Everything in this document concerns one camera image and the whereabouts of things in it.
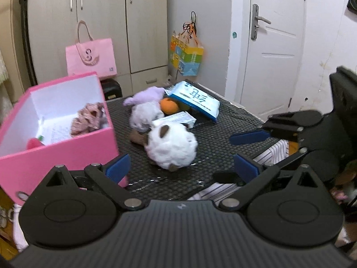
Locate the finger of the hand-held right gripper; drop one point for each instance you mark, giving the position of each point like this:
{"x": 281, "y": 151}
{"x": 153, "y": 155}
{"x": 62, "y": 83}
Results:
{"x": 248, "y": 138}
{"x": 288, "y": 158}

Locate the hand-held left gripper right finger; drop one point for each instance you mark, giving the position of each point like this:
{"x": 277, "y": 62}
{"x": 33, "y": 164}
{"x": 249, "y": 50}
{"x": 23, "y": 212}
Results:
{"x": 245, "y": 168}

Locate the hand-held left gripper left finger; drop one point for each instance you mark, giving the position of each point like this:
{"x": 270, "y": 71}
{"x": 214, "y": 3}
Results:
{"x": 118, "y": 168}

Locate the pink storage box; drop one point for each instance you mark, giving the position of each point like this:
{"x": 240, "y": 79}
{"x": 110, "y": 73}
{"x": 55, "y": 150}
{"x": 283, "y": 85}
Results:
{"x": 69, "y": 156}

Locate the white and brown plush panda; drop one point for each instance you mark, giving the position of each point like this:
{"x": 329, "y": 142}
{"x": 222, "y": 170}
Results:
{"x": 170, "y": 145}

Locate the blue and white tissue packet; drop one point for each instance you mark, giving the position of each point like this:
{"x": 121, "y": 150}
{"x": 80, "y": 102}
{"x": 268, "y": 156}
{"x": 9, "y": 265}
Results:
{"x": 195, "y": 97}

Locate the green plush pear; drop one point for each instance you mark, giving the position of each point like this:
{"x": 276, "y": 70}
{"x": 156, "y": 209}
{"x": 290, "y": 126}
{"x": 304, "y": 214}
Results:
{"x": 182, "y": 107}

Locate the orange plush fruit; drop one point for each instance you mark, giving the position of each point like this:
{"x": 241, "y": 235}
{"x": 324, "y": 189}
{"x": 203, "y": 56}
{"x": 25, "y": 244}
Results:
{"x": 168, "y": 106}

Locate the striped cloth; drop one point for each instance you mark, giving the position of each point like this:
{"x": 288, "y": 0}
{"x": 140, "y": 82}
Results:
{"x": 276, "y": 150}

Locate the black mesh mat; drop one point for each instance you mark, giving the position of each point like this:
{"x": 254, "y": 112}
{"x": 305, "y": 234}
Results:
{"x": 214, "y": 145}

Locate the pale grey plush toy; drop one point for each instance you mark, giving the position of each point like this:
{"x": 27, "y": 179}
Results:
{"x": 145, "y": 114}

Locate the pink floral scrunchie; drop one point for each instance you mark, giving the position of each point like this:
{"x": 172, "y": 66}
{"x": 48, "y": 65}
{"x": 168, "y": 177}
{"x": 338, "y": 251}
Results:
{"x": 86, "y": 117}

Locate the small white tissue pack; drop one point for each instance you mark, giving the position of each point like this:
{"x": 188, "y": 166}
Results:
{"x": 178, "y": 118}

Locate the printed paper sheet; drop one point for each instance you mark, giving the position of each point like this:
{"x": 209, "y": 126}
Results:
{"x": 55, "y": 131}

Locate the white door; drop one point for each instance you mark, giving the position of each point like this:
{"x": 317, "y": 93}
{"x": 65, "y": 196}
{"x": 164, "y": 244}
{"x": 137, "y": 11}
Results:
{"x": 276, "y": 69}

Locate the black stool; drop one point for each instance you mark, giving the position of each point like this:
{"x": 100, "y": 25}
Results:
{"x": 111, "y": 89}

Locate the purple plush toy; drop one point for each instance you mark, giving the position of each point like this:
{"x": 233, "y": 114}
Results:
{"x": 149, "y": 95}

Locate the red plush ball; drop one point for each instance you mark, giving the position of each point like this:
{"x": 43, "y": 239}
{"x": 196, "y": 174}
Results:
{"x": 35, "y": 143}

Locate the colourful paper gift bag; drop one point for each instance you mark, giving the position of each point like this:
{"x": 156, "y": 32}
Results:
{"x": 187, "y": 58}

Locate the pink tote bag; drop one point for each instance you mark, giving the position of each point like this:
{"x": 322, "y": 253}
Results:
{"x": 92, "y": 58}

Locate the black hanging bag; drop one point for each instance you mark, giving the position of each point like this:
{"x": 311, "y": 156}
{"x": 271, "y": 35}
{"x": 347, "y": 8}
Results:
{"x": 352, "y": 4}

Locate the brown wooden furniture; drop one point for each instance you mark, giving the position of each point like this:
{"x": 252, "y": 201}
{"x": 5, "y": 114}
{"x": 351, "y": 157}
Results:
{"x": 7, "y": 245}

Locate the beige wardrobe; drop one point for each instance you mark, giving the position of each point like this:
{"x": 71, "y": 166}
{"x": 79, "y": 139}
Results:
{"x": 103, "y": 19}

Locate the black clothes rack pole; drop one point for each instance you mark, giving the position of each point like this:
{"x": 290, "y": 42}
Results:
{"x": 26, "y": 33}

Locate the round green wall sticker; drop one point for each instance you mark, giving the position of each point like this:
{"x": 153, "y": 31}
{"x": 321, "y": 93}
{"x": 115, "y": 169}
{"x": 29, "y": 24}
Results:
{"x": 234, "y": 35}

